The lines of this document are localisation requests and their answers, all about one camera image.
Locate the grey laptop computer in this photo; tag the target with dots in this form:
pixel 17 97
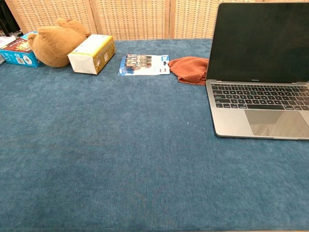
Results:
pixel 241 96

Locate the blue table mat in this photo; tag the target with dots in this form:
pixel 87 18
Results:
pixel 120 145

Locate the orange cloth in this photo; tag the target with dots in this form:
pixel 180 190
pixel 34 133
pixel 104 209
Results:
pixel 190 67

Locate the white and gold tissue box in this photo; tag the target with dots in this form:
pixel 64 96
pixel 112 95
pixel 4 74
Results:
pixel 89 55

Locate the wicker folding screen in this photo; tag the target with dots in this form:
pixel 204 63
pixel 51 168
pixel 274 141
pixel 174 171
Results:
pixel 132 19

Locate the brown plush toy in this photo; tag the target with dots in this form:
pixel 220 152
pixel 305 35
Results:
pixel 53 46

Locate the blue cookie box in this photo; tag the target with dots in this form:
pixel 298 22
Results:
pixel 19 56

